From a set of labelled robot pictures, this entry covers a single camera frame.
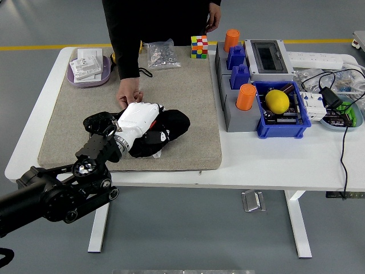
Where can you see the light blue dish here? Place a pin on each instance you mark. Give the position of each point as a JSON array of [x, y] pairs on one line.
[[328, 123]]

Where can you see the silver metal floor plate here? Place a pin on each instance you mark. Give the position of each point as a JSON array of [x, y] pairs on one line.
[[252, 201]]

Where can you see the clear bag of washers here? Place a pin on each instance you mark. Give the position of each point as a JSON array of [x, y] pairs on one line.
[[162, 55]]

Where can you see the dark circuit board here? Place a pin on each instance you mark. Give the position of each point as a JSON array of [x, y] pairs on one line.
[[285, 117]]

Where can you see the person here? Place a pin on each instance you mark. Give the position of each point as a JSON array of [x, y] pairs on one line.
[[157, 20]]

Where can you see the brown cylinder part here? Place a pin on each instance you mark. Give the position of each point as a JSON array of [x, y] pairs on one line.
[[287, 88]]

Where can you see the black table control box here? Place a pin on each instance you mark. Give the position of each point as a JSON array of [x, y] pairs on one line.
[[332, 195]]

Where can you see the person's right forearm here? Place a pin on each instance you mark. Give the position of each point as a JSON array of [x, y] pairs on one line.
[[125, 57]]

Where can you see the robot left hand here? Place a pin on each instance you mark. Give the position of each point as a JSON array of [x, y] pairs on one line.
[[137, 118]]

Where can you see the grey cart with red wheel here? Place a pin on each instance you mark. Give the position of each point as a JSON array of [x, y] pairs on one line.
[[360, 38]]

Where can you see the large white switch plate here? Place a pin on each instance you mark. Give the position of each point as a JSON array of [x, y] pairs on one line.
[[85, 52]]

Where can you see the green terminal block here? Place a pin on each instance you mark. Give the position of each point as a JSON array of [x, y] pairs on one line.
[[349, 109]]

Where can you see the blue plastic bin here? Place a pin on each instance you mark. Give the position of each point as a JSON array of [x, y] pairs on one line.
[[280, 129]]

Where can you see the grey base block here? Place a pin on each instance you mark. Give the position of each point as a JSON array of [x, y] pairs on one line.
[[221, 61], [242, 120]]

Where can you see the person's left hand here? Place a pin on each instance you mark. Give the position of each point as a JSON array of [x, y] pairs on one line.
[[215, 15]]

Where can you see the grey-brown mat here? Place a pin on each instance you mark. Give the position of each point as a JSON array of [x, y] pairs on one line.
[[185, 85]]

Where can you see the grey windowed electrical box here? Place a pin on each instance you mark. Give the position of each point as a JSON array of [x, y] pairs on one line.
[[268, 58]]

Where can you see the white table leg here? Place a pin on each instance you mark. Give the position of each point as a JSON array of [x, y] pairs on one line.
[[99, 225], [298, 222]]

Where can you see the blue plastic block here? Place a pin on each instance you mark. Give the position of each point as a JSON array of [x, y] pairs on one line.
[[236, 58], [240, 77]]

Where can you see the white power strip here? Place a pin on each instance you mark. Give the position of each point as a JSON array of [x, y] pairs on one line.
[[313, 60]]

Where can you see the purple oval tray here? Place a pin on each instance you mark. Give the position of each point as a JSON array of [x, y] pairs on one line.
[[105, 77]]

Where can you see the clear bags of parts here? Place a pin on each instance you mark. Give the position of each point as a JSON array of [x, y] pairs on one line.
[[305, 75]]

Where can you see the white circuit breaker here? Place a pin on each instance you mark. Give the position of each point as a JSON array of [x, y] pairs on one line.
[[312, 107]]

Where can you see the white socket module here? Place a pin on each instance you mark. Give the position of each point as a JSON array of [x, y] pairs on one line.
[[85, 67]]

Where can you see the yellow lemon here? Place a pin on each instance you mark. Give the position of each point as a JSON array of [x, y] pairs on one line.
[[277, 102]]

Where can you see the colourful puzzle cube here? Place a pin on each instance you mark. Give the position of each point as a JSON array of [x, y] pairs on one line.
[[199, 47]]

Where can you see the orange cylinder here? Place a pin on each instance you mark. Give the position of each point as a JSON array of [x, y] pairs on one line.
[[231, 38], [245, 97]]

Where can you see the black power adapter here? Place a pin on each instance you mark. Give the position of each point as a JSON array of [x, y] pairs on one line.
[[330, 97]]

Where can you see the person's right hand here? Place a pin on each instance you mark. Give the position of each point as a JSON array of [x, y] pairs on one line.
[[128, 91]]

